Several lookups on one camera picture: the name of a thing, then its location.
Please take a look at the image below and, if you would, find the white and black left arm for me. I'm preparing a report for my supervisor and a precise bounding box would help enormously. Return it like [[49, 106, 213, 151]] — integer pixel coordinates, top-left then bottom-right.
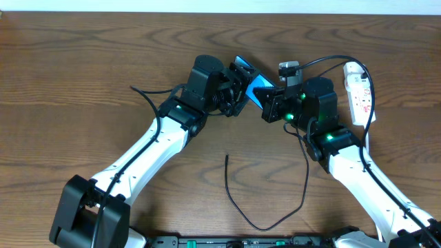
[[49, 55, 260, 247]]

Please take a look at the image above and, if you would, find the blue Samsung Galaxy smartphone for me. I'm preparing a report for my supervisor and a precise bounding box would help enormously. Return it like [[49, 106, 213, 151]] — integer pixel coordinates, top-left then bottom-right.
[[234, 55, 276, 109]]

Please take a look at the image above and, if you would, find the black charger cable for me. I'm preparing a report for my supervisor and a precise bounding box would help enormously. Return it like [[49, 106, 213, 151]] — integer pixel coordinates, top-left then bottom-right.
[[224, 60, 369, 232]]

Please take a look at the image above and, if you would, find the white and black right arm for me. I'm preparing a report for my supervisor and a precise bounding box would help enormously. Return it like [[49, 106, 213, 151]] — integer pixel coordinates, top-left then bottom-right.
[[247, 77, 440, 247]]

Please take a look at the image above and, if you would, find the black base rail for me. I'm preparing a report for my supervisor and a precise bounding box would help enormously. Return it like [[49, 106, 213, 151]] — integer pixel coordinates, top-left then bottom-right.
[[145, 235, 336, 248]]

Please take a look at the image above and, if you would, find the white power strip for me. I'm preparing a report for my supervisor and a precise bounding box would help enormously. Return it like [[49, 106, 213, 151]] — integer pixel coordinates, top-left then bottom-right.
[[343, 61, 372, 127]]

